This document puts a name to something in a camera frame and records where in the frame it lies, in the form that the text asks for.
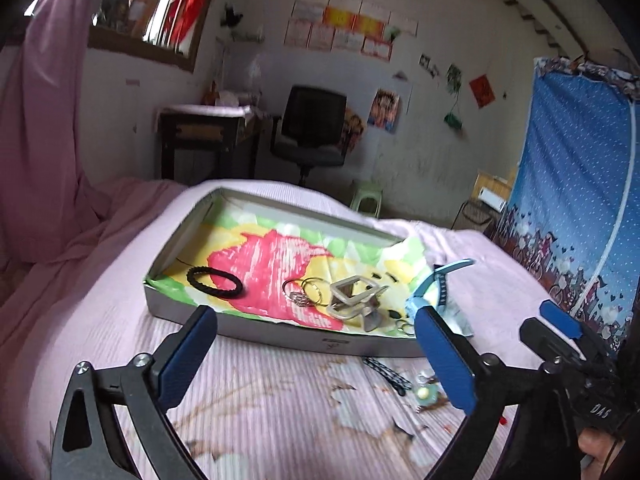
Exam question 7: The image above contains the red square wall paper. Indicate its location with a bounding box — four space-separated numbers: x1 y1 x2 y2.
468 74 496 110

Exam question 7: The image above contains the colourful drawing paper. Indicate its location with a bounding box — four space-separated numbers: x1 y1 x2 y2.
149 204 432 342

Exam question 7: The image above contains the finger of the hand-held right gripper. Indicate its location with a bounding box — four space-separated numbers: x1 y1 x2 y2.
520 317 587 363
540 300 584 339

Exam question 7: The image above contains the green plastic stool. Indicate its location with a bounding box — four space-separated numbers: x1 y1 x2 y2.
349 180 385 217

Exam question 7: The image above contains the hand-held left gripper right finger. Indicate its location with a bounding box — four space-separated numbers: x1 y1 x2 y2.
414 305 583 480

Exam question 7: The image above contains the key bunch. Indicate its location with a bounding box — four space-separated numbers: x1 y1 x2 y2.
362 307 417 337

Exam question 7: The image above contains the dark wooden desk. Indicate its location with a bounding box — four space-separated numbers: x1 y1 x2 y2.
157 103 267 184

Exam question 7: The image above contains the orange cartoon wall poster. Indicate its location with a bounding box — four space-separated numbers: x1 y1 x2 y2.
339 107 366 156

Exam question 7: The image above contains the pink curtain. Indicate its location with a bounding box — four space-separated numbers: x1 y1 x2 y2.
0 0 115 267

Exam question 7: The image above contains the clutter on desk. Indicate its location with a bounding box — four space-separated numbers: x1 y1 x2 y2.
204 80 262 107

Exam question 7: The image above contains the person's right hand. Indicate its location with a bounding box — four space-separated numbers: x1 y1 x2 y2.
577 429 627 472

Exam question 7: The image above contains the light wooden cabinet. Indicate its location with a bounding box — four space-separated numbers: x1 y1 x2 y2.
472 172 519 214

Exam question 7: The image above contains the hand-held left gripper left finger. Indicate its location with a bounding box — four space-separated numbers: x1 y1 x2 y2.
50 305 219 480

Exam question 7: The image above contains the blue smartwatch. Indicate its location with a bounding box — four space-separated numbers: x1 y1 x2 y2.
404 258 476 337

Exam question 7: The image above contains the barred window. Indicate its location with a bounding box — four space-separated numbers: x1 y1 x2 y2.
87 0 224 74

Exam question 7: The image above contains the black braided bracelet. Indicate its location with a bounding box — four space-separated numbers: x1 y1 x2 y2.
186 266 245 300

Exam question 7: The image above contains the black hair clip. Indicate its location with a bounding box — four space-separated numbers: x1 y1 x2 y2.
362 356 412 395

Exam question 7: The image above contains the blue dotted printed curtain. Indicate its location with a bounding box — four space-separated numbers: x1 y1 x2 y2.
492 55 640 357

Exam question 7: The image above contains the small green pendant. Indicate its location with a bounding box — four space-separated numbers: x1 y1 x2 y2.
414 372 444 407

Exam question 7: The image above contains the grey cardboard box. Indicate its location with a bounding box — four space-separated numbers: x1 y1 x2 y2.
143 186 442 359

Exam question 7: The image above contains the cartoon character wall poster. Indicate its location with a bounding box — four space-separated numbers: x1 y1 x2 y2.
367 88 402 134

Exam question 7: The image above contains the beige hair claw clip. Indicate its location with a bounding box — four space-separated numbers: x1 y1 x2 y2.
327 275 391 322

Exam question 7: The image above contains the black office chair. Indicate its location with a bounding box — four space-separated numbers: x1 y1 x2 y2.
269 85 349 187

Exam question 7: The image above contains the green wall drawing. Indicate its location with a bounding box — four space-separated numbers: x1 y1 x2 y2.
445 63 464 96

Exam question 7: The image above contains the thin silver bangle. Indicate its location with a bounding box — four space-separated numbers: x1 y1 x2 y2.
281 280 314 307
301 277 332 307

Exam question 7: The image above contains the group of wall certificates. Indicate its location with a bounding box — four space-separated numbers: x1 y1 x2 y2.
283 0 420 64

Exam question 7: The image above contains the black metal frame chair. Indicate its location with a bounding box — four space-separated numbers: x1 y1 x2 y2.
452 198 494 234

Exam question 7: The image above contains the red hanging cloth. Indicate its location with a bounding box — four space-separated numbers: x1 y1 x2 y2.
162 0 217 54

